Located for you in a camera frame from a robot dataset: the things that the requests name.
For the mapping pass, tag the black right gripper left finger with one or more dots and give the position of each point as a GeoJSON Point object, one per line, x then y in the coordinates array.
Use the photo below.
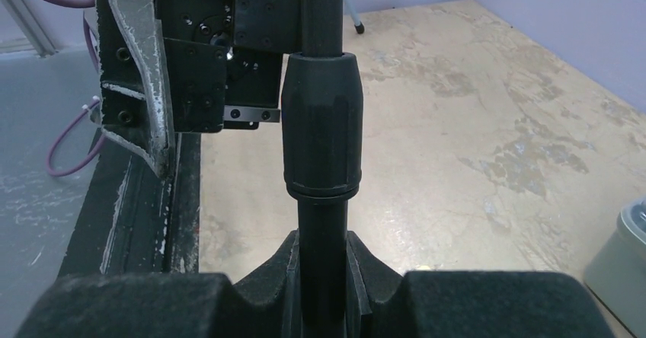
{"type": "Point", "coordinates": [166, 304]}

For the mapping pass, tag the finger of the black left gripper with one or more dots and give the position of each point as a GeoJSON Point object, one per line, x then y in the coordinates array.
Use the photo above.
{"type": "Point", "coordinates": [135, 88]}

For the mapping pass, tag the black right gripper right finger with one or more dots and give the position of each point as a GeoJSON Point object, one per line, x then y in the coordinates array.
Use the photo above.
{"type": "Point", "coordinates": [472, 303]}

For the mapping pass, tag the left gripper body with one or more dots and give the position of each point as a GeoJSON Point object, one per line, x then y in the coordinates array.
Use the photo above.
{"type": "Point", "coordinates": [225, 60]}

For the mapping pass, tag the black round-base clamp stand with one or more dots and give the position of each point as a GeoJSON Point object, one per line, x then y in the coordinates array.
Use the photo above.
{"type": "Point", "coordinates": [322, 104]}

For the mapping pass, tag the light blue music stand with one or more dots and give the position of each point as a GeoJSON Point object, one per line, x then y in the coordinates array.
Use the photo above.
{"type": "Point", "coordinates": [357, 23]}

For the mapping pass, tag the translucent green storage box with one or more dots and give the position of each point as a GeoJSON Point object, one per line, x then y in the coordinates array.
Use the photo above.
{"type": "Point", "coordinates": [616, 275]}

